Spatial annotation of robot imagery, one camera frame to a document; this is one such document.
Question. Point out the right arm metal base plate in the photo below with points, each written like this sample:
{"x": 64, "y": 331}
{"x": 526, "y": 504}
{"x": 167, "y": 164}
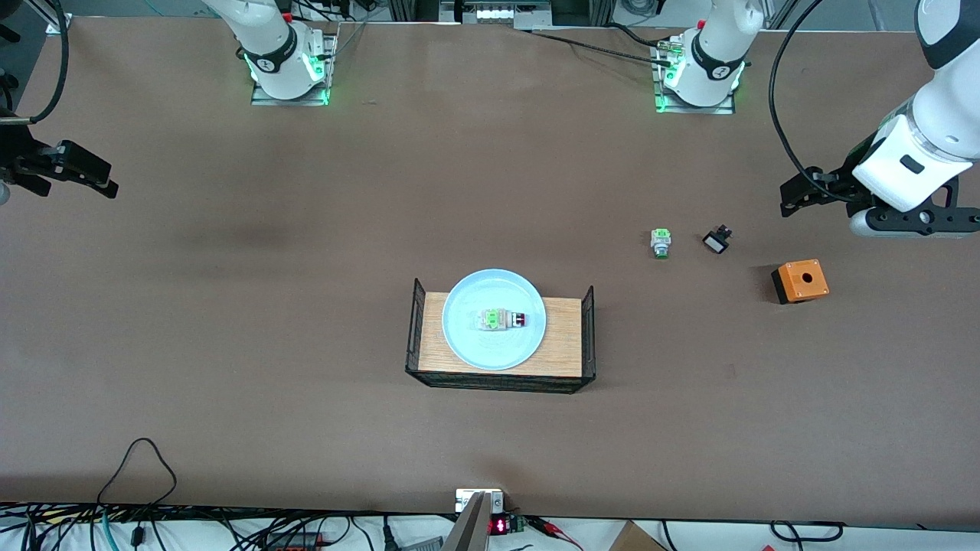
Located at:
{"x": 306, "y": 101}

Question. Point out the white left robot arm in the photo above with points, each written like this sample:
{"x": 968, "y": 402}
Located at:
{"x": 942, "y": 130}

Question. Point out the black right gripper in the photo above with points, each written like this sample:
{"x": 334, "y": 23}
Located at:
{"x": 21, "y": 158}

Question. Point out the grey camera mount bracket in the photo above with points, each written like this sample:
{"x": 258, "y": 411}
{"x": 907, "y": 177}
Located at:
{"x": 471, "y": 532}

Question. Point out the green push button switch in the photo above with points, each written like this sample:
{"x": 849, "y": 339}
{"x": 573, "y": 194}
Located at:
{"x": 660, "y": 241}

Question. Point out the brown cardboard box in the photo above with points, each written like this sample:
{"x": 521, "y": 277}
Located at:
{"x": 635, "y": 539}

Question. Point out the green white switch component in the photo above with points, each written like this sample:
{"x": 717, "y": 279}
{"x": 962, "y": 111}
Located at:
{"x": 501, "y": 319}

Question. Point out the light blue round plate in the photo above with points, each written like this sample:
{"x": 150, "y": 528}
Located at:
{"x": 475, "y": 348}

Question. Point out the red LED display board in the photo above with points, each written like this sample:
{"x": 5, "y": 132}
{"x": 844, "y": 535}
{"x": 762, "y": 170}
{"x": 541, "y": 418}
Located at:
{"x": 499, "y": 526}

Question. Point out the small black switch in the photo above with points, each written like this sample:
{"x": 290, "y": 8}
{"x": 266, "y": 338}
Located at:
{"x": 716, "y": 243}

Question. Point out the black power adapter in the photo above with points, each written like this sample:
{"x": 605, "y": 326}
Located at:
{"x": 295, "y": 542}

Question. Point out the aluminium frame profile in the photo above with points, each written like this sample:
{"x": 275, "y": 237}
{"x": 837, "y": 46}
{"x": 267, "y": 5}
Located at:
{"x": 53, "y": 19}

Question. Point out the red clip lead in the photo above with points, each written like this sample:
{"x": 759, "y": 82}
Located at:
{"x": 545, "y": 525}

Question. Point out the orange button enclosure box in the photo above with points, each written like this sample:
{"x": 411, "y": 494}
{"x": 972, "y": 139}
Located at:
{"x": 804, "y": 282}

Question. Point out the white LED light bar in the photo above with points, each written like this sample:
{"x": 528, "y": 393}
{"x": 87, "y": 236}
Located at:
{"x": 501, "y": 13}

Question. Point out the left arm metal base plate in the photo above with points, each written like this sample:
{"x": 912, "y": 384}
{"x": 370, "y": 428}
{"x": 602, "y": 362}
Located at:
{"x": 720, "y": 109}

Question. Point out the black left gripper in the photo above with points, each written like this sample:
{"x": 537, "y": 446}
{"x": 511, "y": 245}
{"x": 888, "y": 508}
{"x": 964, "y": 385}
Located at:
{"x": 843, "y": 177}

